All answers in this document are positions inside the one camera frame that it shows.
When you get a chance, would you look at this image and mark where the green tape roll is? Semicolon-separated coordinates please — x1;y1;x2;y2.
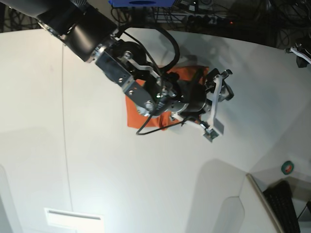
281;161;294;175

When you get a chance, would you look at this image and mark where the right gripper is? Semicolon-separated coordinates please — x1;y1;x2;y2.
170;68;234;129

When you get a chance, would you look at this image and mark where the black keyboard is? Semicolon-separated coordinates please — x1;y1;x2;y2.
263;181;301;233

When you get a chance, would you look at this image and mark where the blue box with oval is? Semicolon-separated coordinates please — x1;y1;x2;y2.
108;0;175;7

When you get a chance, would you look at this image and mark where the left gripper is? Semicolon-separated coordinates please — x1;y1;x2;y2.
284;44;311;68

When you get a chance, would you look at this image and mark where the orange t-shirt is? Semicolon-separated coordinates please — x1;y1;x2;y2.
125;66;209;129

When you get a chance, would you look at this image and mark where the white table slot plate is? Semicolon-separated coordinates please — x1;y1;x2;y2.
44;208;105;233

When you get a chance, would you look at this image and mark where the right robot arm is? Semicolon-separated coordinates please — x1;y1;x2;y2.
5;0;234;134

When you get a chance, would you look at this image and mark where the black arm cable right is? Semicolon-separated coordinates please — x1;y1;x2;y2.
119;25;181;73

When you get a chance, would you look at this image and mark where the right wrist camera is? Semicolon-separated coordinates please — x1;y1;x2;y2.
203;119;224;142

